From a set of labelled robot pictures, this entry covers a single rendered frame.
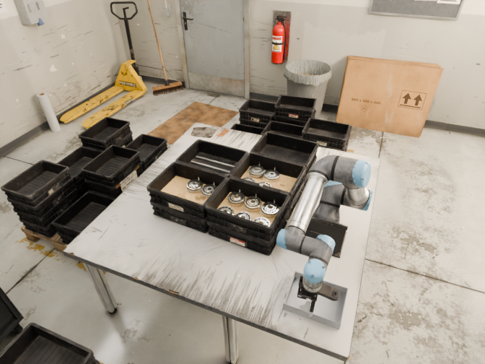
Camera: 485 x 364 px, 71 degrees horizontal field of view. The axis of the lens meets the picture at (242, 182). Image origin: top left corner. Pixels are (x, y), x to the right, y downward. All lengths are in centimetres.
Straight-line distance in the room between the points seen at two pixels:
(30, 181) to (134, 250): 145
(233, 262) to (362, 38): 339
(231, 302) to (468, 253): 218
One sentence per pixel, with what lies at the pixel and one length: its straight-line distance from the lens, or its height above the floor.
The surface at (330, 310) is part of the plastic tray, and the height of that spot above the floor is 70.
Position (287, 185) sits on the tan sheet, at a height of 83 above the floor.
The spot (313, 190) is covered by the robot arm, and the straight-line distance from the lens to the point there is 147.
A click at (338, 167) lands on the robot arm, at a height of 134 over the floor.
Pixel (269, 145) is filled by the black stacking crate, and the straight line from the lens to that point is 255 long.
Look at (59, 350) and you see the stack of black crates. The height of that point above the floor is 49.
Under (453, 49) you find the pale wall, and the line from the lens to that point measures 465.
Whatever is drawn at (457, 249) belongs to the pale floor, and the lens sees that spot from 335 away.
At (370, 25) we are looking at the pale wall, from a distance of 456.
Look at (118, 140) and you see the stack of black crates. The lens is 347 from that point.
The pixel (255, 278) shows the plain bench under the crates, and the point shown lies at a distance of 185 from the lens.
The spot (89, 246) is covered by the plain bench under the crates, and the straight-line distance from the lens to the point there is 218.
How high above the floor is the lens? 220
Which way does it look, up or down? 39 degrees down
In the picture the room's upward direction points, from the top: 1 degrees counter-clockwise
